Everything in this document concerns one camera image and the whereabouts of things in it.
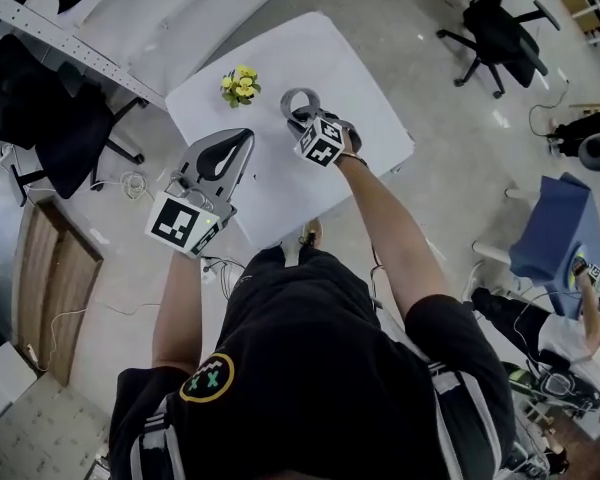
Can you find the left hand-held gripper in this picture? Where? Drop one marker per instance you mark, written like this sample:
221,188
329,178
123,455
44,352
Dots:
175,223

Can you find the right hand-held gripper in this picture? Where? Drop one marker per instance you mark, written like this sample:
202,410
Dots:
320,143

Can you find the grey tape roll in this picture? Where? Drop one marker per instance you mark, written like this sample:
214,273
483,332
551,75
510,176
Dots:
300,90

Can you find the person's right forearm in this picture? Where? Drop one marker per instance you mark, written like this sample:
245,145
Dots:
395,238

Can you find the person's left forearm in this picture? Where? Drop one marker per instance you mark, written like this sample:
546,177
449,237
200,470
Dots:
177,313

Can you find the table with white cloth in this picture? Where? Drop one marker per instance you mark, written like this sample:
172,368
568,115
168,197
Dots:
330,68

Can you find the yellow flower plant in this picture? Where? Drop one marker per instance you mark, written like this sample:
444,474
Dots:
240,87

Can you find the white power adapter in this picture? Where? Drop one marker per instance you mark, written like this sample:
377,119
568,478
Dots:
208,272

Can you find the person's right shoe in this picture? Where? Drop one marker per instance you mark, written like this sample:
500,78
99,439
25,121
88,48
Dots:
311,230

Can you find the long white desk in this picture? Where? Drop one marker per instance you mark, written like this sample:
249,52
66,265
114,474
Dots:
190,13

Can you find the black office chair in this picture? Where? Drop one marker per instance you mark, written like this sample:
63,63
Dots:
45,118
500,33

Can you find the white perforated metal rack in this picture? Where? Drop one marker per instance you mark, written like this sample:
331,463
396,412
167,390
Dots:
80,50

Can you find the wooden board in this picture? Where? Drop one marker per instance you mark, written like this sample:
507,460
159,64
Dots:
55,288

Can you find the person's black clothing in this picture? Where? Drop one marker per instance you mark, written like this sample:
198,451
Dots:
310,378

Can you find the white power strip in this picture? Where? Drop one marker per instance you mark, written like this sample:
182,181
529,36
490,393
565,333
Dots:
31,353

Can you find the table with blue cloth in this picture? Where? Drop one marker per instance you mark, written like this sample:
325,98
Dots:
555,228

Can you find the cardboard box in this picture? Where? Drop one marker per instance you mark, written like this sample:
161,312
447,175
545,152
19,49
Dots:
577,8

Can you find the white box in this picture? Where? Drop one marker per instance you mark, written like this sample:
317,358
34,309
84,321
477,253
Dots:
2,388

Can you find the yellow and white plate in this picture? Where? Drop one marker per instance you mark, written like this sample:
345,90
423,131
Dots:
575,278

